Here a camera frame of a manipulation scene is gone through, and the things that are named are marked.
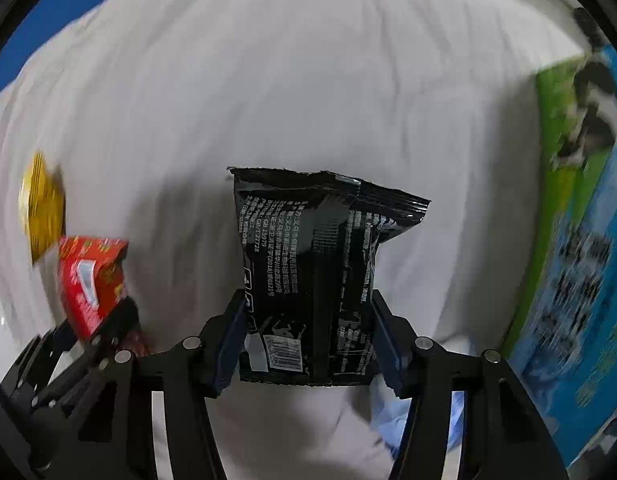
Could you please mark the light blue cloth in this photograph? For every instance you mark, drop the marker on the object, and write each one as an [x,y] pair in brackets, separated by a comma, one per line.
[388,417]

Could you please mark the blue green cow-print carton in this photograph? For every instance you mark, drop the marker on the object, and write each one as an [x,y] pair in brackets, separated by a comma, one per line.
[573,280]

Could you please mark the white bed sheet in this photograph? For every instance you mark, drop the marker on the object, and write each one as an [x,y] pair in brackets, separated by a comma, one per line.
[288,85]

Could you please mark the yellow snack packet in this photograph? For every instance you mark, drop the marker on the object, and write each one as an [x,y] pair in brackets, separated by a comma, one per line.
[42,210]

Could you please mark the blue board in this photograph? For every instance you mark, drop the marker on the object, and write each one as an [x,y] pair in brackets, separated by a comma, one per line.
[43,25]

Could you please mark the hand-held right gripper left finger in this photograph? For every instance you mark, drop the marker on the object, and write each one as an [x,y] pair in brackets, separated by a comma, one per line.
[230,345]

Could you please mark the red snack packet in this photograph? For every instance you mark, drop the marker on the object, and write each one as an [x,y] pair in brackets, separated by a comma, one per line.
[91,285]

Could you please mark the black snack packet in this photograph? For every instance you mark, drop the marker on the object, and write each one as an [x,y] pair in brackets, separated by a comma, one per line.
[318,270]

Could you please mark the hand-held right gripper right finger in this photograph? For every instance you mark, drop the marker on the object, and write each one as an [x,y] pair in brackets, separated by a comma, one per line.
[388,347]

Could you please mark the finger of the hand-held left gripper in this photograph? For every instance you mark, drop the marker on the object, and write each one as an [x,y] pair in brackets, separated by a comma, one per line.
[123,320]
[62,334]

